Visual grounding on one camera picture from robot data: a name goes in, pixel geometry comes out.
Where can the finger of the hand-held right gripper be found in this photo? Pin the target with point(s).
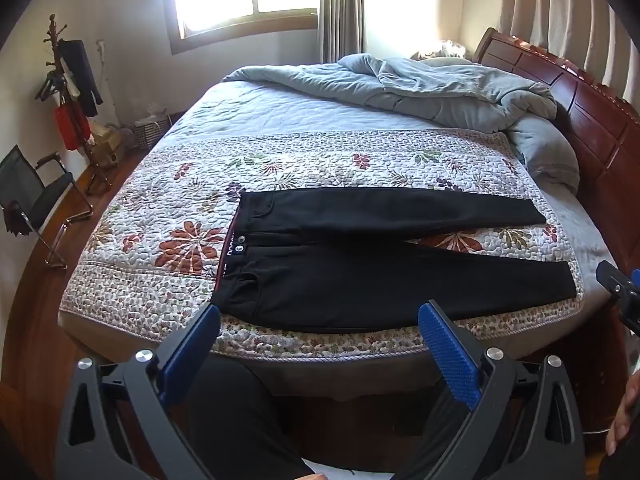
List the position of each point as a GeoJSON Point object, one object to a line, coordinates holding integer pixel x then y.
{"type": "Point", "coordinates": [617, 290]}

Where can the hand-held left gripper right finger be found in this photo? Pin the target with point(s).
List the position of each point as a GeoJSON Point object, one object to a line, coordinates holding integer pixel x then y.
{"type": "Point", "coordinates": [450, 355]}

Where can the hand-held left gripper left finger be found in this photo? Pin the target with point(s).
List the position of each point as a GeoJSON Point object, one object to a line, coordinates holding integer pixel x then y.
{"type": "Point", "coordinates": [192, 350]}

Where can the black pants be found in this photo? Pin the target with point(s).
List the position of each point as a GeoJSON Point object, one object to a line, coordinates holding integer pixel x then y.
{"type": "Point", "coordinates": [350, 285]}

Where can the person's right hand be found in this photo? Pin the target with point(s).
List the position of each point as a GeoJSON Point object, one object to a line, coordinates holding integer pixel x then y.
{"type": "Point", "coordinates": [625, 415]}

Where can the floral quilted bedspread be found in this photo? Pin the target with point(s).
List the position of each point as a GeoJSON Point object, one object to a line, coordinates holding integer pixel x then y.
{"type": "Point", "coordinates": [165, 280]}

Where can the person's left leg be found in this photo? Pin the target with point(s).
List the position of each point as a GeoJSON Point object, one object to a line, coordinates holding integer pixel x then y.
{"type": "Point", "coordinates": [240, 420]}

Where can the person's leg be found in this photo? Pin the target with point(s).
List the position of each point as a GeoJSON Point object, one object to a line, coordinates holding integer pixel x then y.
{"type": "Point", "coordinates": [445, 440]}
{"type": "Point", "coordinates": [240, 420]}

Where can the person's right leg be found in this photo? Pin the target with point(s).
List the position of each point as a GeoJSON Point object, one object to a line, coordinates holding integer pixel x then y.
{"type": "Point", "coordinates": [445, 440]}

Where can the wooden headboard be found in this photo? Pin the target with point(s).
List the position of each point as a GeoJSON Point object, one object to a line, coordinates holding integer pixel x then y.
{"type": "Point", "coordinates": [600, 125]}

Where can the tan bag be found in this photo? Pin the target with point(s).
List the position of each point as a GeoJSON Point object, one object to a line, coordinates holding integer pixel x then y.
{"type": "Point", "coordinates": [107, 150]}

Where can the wicker basket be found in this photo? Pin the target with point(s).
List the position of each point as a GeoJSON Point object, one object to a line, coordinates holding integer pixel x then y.
{"type": "Point", "coordinates": [150, 132]}

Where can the black office chair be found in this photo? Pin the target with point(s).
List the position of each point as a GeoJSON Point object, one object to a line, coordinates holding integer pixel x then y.
{"type": "Point", "coordinates": [20, 175]}

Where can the red bag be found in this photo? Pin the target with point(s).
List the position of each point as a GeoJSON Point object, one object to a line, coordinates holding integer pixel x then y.
{"type": "Point", "coordinates": [70, 125]}

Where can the grey-blue duvet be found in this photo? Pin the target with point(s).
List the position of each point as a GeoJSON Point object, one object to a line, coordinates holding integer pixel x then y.
{"type": "Point", "coordinates": [450, 85]}

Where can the beige striped curtain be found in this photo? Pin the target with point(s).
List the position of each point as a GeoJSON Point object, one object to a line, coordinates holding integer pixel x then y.
{"type": "Point", "coordinates": [550, 10]}

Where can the white pillow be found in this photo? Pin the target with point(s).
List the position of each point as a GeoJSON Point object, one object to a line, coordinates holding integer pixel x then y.
{"type": "Point", "coordinates": [450, 50]}

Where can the dark hanging jacket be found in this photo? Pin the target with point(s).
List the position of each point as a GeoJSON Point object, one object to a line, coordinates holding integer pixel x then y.
{"type": "Point", "coordinates": [80, 70]}

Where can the wooden coat rack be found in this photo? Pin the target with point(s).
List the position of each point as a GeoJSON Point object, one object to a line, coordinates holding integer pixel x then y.
{"type": "Point", "coordinates": [51, 40]}

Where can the grey curtain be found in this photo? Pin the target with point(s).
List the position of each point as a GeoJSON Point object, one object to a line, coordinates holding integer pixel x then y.
{"type": "Point", "coordinates": [340, 10]}

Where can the wooden bed frame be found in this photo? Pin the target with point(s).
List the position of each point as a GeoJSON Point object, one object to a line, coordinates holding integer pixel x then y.
{"type": "Point", "coordinates": [350, 410]}

